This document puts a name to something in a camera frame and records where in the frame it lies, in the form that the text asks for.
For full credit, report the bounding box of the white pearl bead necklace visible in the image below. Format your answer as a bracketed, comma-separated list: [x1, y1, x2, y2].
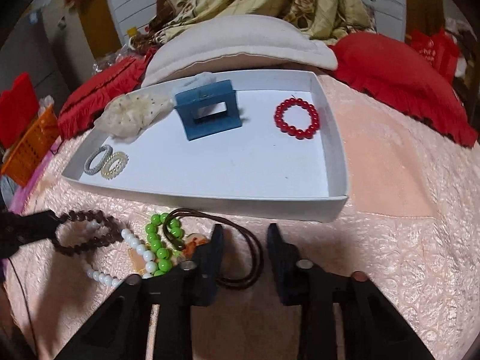
[83, 219, 160, 290]

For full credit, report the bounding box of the green bead bracelet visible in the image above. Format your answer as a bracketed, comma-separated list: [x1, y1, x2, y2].
[144, 212, 186, 277]

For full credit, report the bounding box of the brown elastic hair tie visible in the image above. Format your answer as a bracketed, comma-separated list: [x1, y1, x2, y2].
[161, 207, 266, 292]

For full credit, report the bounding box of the dark brown bead bracelet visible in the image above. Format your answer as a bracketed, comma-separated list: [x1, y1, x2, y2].
[50, 209, 125, 258]

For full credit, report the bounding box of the grey hair tie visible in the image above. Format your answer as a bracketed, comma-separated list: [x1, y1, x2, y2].
[83, 144, 114, 176]

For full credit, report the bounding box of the gold spiral hair tie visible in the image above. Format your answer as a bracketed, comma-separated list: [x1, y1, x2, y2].
[100, 150, 130, 181]

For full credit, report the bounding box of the red bead bracelet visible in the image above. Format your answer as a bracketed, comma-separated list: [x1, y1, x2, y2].
[273, 97, 322, 141]

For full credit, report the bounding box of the cream dotted organza scrunchie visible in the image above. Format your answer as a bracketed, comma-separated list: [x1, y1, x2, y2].
[94, 94, 173, 138]

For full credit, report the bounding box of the blue rectangular hair claw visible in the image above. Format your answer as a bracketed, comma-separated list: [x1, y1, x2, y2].
[175, 80, 242, 141]

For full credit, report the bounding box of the pale blue fluffy scrunchie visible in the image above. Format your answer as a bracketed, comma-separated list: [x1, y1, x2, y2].
[172, 72, 216, 95]

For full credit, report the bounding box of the orange plastic basket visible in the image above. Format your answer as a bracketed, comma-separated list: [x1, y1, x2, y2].
[1, 105, 60, 187]

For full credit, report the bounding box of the white shallow cardboard tray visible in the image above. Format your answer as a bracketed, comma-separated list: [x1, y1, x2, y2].
[62, 70, 349, 222]

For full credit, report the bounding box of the red box in basket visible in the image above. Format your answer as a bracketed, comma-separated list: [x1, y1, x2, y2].
[0, 72, 40, 149]

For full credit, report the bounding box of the pink textured bedspread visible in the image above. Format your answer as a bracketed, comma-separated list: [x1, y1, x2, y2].
[4, 72, 479, 359]

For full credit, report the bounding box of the red ruffled cushion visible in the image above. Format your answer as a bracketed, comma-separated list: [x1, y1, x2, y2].
[58, 48, 157, 141]

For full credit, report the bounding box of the grey refrigerator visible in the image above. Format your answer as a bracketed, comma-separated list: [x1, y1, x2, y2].
[1, 10, 70, 114]

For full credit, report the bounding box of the crumpled clear plastic bag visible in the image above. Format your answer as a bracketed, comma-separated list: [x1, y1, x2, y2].
[92, 45, 130, 76]

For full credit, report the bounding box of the red pillow at right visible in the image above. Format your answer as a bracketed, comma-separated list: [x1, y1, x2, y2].
[330, 32, 479, 148]

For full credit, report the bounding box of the white pillow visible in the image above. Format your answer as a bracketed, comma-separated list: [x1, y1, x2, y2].
[142, 15, 338, 88]

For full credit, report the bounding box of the red shopping bag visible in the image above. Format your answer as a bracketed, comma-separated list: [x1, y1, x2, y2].
[408, 27, 461, 84]

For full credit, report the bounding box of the floral beige quilt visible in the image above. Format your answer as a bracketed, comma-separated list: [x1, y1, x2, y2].
[128, 0, 374, 55]

